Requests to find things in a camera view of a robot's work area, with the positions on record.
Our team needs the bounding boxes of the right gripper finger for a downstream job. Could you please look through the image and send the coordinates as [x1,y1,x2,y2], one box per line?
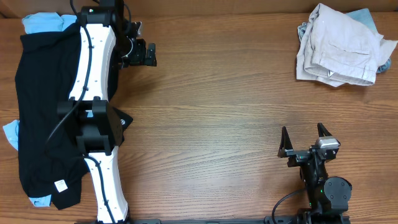
[317,123,332,137]
[277,126,294,158]

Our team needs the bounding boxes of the black garment with white logo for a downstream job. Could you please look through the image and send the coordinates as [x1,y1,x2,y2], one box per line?
[15,23,118,209]

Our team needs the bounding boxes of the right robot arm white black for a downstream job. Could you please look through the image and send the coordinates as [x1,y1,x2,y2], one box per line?
[271,123,353,224]

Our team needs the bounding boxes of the light blue garment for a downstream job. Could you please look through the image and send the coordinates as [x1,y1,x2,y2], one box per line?
[2,12,87,210]

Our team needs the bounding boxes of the folded light blue denim shorts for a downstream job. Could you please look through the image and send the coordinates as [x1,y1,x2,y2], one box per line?
[297,8,392,73]

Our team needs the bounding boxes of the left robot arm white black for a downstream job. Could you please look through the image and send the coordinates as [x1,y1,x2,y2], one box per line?
[57,0,157,223]

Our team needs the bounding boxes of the beige cotton shorts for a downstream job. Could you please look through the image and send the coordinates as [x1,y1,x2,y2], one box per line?
[296,3,397,87]

